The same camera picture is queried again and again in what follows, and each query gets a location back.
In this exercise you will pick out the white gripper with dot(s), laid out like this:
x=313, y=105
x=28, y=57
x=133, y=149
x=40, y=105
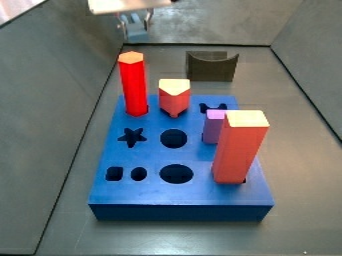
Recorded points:
x=114, y=6

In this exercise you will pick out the light blue square-circle object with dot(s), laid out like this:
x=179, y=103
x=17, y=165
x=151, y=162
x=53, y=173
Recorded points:
x=136, y=31

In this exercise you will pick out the black curved fixture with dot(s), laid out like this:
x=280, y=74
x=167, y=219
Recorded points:
x=209, y=66

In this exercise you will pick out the purple square peg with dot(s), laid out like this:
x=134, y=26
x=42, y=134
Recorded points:
x=212, y=124

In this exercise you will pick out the red hexagonal peg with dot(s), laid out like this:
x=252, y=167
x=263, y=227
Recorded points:
x=130, y=65

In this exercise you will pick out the red pentagon peg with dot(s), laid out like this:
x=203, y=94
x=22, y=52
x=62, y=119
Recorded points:
x=173, y=95

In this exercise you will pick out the orange rectangular peg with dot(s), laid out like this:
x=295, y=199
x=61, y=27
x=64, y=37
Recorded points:
x=241, y=134

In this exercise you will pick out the blue shape sorter base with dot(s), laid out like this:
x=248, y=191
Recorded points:
x=153, y=175

